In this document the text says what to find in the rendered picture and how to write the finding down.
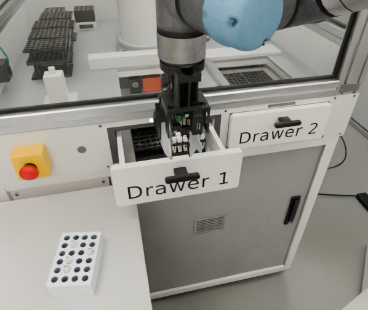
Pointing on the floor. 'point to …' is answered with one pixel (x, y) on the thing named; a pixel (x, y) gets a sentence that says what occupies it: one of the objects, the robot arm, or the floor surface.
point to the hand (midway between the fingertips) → (179, 150)
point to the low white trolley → (116, 291)
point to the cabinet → (216, 218)
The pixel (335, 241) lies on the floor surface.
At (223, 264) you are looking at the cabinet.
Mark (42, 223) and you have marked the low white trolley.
